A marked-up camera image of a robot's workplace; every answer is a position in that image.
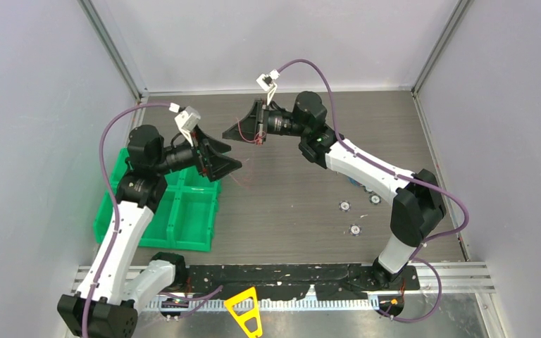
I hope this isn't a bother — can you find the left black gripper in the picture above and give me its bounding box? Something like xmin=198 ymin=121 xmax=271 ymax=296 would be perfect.
xmin=154 ymin=125 xmax=242 ymax=181

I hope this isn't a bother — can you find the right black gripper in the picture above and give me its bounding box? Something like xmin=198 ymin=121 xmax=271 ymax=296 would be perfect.
xmin=223 ymin=99 xmax=309 ymax=146

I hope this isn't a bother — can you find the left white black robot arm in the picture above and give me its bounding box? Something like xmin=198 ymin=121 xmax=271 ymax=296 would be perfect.
xmin=57 ymin=125 xmax=242 ymax=337

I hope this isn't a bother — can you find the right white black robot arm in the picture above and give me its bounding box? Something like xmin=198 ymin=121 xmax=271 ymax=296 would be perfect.
xmin=222 ymin=91 xmax=447 ymax=289

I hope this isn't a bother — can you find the green six-compartment tray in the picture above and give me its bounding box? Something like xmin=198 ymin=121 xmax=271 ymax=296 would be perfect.
xmin=93 ymin=147 xmax=225 ymax=253

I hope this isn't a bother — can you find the blue white poker chip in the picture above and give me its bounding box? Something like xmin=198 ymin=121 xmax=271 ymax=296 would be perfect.
xmin=339 ymin=201 xmax=351 ymax=212

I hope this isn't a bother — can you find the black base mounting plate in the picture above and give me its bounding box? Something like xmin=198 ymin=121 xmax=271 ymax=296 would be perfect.
xmin=163 ymin=263 xmax=420 ymax=301

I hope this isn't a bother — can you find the dark green poker chip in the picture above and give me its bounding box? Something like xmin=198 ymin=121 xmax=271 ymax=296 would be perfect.
xmin=368 ymin=194 xmax=382 ymax=205

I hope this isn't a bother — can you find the blue poker chip near front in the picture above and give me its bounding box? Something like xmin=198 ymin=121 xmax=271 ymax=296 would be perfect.
xmin=349 ymin=224 xmax=361 ymax=237

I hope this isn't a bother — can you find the yellow triangular plastic piece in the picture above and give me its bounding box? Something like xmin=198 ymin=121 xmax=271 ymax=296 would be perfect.
xmin=223 ymin=287 xmax=263 ymax=338

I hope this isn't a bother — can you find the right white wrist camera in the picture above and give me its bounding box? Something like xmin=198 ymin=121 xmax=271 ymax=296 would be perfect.
xmin=256 ymin=69 xmax=280 ymax=106

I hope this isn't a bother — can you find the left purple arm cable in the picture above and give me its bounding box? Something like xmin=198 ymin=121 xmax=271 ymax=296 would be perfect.
xmin=80 ymin=102 xmax=227 ymax=338

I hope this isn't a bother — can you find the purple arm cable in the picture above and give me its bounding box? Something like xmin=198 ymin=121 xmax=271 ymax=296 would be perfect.
xmin=277 ymin=58 xmax=471 ymax=325
xmin=80 ymin=102 xmax=227 ymax=338

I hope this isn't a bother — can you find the white slotted cable duct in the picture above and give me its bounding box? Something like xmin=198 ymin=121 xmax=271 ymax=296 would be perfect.
xmin=145 ymin=295 xmax=380 ymax=313

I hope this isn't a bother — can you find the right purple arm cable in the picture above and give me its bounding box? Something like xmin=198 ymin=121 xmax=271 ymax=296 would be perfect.
xmin=277 ymin=58 xmax=471 ymax=325

